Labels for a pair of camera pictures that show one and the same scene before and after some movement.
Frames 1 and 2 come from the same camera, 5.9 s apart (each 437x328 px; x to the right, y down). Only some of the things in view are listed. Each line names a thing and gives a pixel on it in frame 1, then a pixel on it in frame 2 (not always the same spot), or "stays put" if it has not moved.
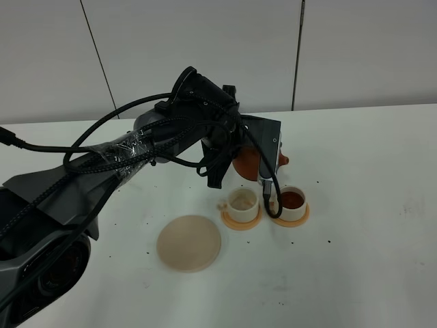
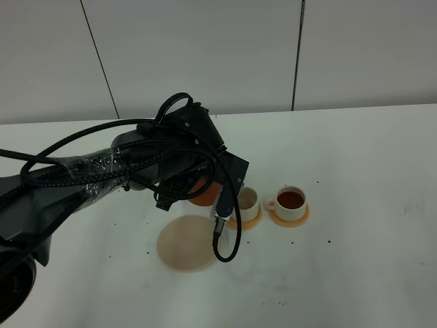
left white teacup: x=242 y=204 stays put
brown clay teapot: x=246 y=162 to x=209 y=197
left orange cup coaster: x=242 y=226 stays put
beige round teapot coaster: x=188 y=243 stays put
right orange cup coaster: x=294 y=223 stays put
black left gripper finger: x=217 y=166 to x=164 y=201
